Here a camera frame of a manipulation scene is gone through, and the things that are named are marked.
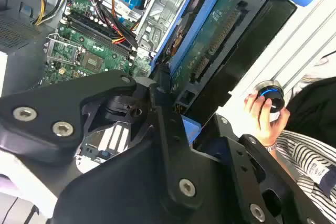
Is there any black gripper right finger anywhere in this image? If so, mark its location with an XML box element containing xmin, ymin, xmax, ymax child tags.
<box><xmin>193</xmin><ymin>114</ymin><xmax>333</xmax><ymax>224</ymax></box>

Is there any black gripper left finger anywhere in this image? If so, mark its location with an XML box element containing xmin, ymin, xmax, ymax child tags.
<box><xmin>0</xmin><ymin>65</ymin><xmax>204</xmax><ymax>210</ymax></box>

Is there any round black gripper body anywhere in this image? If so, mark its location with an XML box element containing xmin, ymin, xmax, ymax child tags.
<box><xmin>51</xmin><ymin>94</ymin><xmax>245</xmax><ymax>224</ymax></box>

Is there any round black tool blue ring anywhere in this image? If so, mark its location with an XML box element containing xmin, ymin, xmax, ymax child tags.
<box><xmin>256</xmin><ymin>80</ymin><xmax>286</xmax><ymax>123</ymax></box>

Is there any hard disk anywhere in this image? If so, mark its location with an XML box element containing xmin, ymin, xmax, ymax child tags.
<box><xmin>151</xmin><ymin>0</ymin><xmax>318</xmax><ymax>147</ymax></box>

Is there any person bare hand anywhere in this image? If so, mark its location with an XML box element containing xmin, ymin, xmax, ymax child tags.
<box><xmin>243</xmin><ymin>90</ymin><xmax>291</xmax><ymax>148</ymax></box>

